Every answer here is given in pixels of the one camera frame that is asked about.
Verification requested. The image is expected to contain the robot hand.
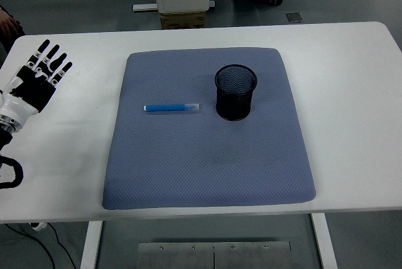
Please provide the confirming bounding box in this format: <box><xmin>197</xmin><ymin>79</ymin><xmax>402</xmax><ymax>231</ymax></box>
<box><xmin>0</xmin><ymin>39</ymin><xmax>73</xmax><ymax>125</ymax></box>

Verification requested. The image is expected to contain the blue marker with clear cap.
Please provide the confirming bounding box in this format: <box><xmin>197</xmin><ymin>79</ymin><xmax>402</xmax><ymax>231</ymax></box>
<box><xmin>143</xmin><ymin>102</ymin><xmax>201</xmax><ymax>113</ymax></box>

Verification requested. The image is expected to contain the person's hand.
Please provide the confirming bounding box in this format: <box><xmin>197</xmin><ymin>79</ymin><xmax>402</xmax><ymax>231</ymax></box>
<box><xmin>0</xmin><ymin>9</ymin><xmax>19</xmax><ymax>38</ymax></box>

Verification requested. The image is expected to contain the black mesh pen holder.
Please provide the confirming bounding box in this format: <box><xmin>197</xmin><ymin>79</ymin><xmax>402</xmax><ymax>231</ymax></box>
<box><xmin>214</xmin><ymin>63</ymin><xmax>258</xmax><ymax>122</ymax></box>

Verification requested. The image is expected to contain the white base bar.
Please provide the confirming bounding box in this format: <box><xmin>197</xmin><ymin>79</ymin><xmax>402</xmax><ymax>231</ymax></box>
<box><xmin>132</xmin><ymin>0</ymin><xmax>216</xmax><ymax>13</ymax></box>

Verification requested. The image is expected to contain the white table leg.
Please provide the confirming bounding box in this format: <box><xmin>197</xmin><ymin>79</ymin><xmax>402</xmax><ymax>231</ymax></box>
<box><xmin>80</xmin><ymin>221</ymin><xmax>104</xmax><ymax>269</ymax></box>
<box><xmin>310</xmin><ymin>212</ymin><xmax>339</xmax><ymax>269</ymax></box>

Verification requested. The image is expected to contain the cardboard box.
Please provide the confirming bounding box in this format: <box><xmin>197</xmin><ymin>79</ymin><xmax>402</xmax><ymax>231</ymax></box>
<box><xmin>160</xmin><ymin>11</ymin><xmax>208</xmax><ymax>30</ymax></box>

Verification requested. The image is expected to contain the blue-grey textured mat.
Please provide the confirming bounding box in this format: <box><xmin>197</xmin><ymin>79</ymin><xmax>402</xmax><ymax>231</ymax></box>
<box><xmin>102</xmin><ymin>47</ymin><xmax>317</xmax><ymax>211</ymax></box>

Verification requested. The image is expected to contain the grey metal plate with screws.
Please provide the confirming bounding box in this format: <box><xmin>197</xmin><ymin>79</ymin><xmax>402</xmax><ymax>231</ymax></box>
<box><xmin>138</xmin><ymin>241</ymin><xmax>292</xmax><ymax>269</ymax></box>

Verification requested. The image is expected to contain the grey floor plate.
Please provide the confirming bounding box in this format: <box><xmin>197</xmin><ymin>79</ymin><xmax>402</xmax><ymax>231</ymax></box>
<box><xmin>286</xmin><ymin>12</ymin><xmax>305</xmax><ymax>24</ymax></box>

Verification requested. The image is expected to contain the black cable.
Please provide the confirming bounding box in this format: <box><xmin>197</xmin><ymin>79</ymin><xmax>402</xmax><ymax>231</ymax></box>
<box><xmin>46</xmin><ymin>222</ymin><xmax>78</xmax><ymax>269</ymax></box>
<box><xmin>4</xmin><ymin>223</ymin><xmax>57</xmax><ymax>269</ymax></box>

